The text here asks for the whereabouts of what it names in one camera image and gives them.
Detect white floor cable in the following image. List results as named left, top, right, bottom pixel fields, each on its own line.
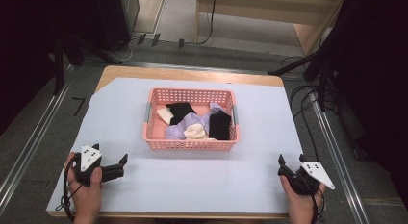
left=108, top=37, right=140, bottom=64

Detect black floor cables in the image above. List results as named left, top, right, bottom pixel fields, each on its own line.
left=281, top=55, right=338, bottom=163

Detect lavender sock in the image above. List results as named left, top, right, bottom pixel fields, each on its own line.
left=165, top=112, right=213, bottom=140
left=209, top=102, right=229, bottom=116

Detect black cabinet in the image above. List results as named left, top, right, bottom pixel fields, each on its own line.
left=95, top=0, right=140, bottom=53

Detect pink plastic basket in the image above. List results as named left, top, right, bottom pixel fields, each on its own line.
left=141, top=87, right=240, bottom=151

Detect black tripod stand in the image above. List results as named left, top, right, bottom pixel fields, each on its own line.
left=268, top=0, right=357, bottom=112

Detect black sock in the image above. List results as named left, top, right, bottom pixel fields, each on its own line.
left=208, top=110, right=232, bottom=141
left=166, top=102, right=197, bottom=126

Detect person's left hand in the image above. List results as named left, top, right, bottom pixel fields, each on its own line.
left=64, top=152, right=104, bottom=219

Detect metal floor rail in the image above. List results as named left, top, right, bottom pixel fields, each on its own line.
left=0, top=64, right=75, bottom=216
left=81, top=59, right=313, bottom=78
left=309, top=88, right=370, bottom=224

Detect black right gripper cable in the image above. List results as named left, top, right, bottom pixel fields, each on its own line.
left=308, top=187, right=325, bottom=224

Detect black hanging cable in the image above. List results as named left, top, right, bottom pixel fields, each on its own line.
left=196, top=0, right=218, bottom=46

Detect black metal stand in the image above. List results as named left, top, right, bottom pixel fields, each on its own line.
left=47, top=33, right=85, bottom=96

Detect light wooden shelf unit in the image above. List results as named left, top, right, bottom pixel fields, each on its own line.
left=193, top=0, right=346, bottom=57

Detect cream white sock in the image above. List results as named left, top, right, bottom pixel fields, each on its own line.
left=156, top=107, right=174, bottom=125
left=183, top=123, right=217, bottom=141

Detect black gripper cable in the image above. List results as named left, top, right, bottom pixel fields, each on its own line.
left=308, top=187, right=325, bottom=224
left=55, top=153, right=82, bottom=223

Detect person's right hand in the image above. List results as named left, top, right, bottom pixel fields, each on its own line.
left=279, top=177, right=327, bottom=224

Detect white table cover sheet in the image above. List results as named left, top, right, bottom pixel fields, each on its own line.
left=46, top=77, right=304, bottom=215

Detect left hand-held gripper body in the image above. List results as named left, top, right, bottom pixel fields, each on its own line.
left=72, top=144, right=125, bottom=187

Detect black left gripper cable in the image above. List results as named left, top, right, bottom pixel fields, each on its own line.
left=55, top=153, right=82, bottom=223

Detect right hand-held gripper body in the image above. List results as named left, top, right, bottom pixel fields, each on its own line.
left=277, top=162, right=337, bottom=196

